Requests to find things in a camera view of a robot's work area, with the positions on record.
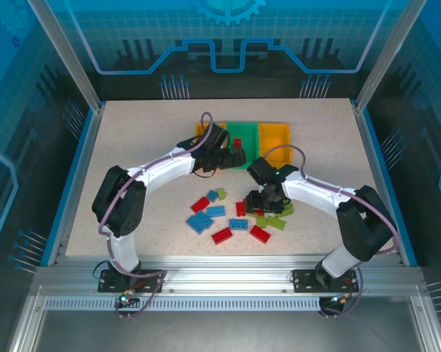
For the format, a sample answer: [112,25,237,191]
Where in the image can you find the green plastic bin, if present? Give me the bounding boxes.
[226,121,262,172]

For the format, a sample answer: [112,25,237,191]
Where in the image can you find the yellow plastic bin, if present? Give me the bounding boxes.
[259,122,294,165]
[194,122,229,147]

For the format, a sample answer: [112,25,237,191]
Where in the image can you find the black connector with LED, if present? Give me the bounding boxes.
[114,293,141,309]
[318,293,353,317]

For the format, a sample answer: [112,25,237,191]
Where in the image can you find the blue side trim strip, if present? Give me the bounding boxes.
[360,108,418,267]
[40,108,97,267]

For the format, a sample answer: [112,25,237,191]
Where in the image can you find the grey metal bottom panel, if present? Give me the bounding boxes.
[33,310,426,352]

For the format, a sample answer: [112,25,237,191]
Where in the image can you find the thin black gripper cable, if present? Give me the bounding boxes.
[192,166,217,180]

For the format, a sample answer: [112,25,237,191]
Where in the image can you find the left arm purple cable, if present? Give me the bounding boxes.
[97,111,216,320]

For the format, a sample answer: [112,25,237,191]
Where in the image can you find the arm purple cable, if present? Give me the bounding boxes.
[262,144,399,320]
[97,111,216,320]

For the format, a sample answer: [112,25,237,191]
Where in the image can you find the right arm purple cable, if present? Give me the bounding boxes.
[262,144,399,320]

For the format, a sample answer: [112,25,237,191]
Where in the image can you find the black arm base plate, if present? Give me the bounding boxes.
[97,269,166,293]
[292,268,357,293]

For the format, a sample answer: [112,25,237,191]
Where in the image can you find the wide aluminium frame rail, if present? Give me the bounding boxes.
[31,255,429,294]

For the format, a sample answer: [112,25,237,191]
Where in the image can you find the aluminium side rail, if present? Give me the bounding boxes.
[352,102,405,267]
[53,102,106,267]

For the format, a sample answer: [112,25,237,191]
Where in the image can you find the slotted grey cable duct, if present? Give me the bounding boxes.
[43,297,326,312]

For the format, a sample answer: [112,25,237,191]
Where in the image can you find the aluminium frame post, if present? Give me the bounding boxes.
[353,0,429,113]
[25,0,107,113]

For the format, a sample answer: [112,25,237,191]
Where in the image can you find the short aluminium frame leg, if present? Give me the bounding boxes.
[7,293,48,352]
[409,293,441,352]

